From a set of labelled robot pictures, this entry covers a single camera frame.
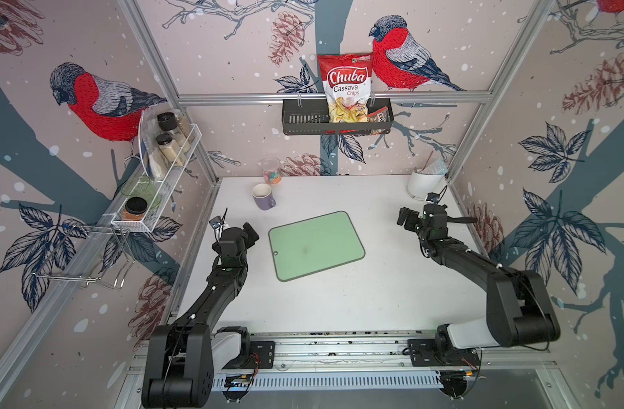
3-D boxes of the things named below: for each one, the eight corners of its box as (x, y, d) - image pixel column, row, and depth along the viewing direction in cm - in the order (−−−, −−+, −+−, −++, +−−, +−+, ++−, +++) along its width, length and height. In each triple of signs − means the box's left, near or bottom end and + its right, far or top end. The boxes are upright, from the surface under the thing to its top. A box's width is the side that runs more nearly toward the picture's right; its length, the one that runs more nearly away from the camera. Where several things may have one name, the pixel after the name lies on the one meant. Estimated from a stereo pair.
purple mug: (254, 210, 110) (250, 198, 104) (257, 194, 116) (253, 182, 110) (274, 210, 110) (272, 198, 104) (277, 194, 116) (274, 182, 110)
